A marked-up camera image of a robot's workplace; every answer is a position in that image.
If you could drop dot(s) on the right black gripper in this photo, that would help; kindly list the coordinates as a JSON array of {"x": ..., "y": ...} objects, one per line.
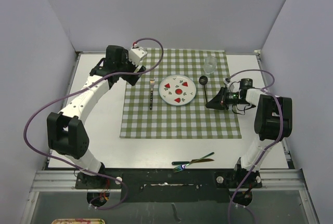
[{"x": 220, "y": 101}]

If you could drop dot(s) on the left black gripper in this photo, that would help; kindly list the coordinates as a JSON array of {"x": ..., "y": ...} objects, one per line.
[{"x": 130, "y": 78}]

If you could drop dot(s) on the black spoon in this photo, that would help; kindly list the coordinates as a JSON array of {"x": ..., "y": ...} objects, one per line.
[{"x": 203, "y": 80}]

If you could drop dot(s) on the silver fork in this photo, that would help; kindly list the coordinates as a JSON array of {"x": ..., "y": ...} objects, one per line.
[{"x": 152, "y": 84}]

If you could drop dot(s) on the clear drinking glass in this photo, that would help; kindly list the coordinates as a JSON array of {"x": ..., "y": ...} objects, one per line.
[{"x": 210, "y": 64}]

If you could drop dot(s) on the white plate with strawberries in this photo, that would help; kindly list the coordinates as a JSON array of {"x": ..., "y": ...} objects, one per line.
[{"x": 177, "y": 90}]

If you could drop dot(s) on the green white checkered tablecloth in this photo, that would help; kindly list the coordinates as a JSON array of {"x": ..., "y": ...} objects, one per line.
[{"x": 191, "y": 121}]

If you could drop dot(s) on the green handled knife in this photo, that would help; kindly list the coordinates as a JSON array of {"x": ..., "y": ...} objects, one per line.
[{"x": 176, "y": 163}]

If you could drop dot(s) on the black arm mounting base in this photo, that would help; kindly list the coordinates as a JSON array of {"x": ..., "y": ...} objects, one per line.
[{"x": 140, "y": 185}]

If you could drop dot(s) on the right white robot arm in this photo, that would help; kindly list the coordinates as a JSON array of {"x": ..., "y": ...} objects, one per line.
[{"x": 272, "y": 123}]

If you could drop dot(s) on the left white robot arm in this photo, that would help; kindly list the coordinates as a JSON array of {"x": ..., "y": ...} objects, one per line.
[{"x": 65, "y": 130}]

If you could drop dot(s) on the iridescent rainbow fork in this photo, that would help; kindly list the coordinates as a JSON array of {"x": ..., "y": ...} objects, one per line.
[{"x": 180, "y": 166}]

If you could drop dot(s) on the yellow rimmed tray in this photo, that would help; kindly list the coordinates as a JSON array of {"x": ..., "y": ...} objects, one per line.
[{"x": 79, "y": 221}]

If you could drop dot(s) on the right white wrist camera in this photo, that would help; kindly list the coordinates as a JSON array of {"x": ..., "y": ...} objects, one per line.
[{"x": 230, "y": 84}]

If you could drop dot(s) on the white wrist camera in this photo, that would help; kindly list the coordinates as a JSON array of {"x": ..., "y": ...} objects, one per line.
[
  {"x": 230, "y": 84},
  {"x": 137, "y": 54}
]

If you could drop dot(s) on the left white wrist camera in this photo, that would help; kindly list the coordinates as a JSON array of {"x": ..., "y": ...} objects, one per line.
[{"x": 137, "y": 54}]

